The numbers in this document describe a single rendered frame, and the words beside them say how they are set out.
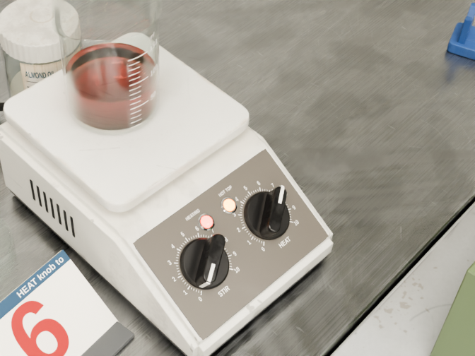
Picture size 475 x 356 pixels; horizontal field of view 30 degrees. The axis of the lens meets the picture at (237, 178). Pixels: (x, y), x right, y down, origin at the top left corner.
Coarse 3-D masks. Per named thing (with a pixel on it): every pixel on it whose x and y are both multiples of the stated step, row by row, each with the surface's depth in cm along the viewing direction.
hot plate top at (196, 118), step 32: (160, 64) 61; (32, 96) 58; (64, 96) 58; (160, 96) 59; (192, 96) 59; (224, 96) 59; (32, 128) 56; (64, 128) 56; (160, 128) 57; (192, 128) 57; (224, 128) 57; (64, 160) 54; (96, 160) 54; (128, 160) 55; (160, 160) 55; (192, 160) 55; (96, 192) 53; (128, 192) 53
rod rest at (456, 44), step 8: (472, 8) 76; (472, 16) 76; (464, 24) 75; (456, 32) 77; (464, 32) 75; (472, 32) 77; (456, 40) 77; (464, 40) 76; (472, 40) 77; (448, 48) 77; (456, 48) 76; (464, 48) 76; (472, 48) 76; (464, 56) 77; (472, 56) 76
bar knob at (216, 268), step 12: (204, 240) 55; (216, 240) 54; (192, 252) 54; (204, 252) 54; (216, 252) 53; (180, 264) 54; (192, 264) 54; (204, 264) 53; (216, 264) 53; (228, 264) 55; (192, 276) 54; (204, 276) 53; (216, 276) 53; (204, 288) 54
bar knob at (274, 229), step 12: (264, 192) 58; (276, 192) 56; (252, 204) 57; (264, 204) 57; (276, 204) 56; (252, 216) 57; (264, 216) 56; (276, 216) 56; (288, 216) 58; (252, 228) 56; (264, 228) 56; (276, 228) 56
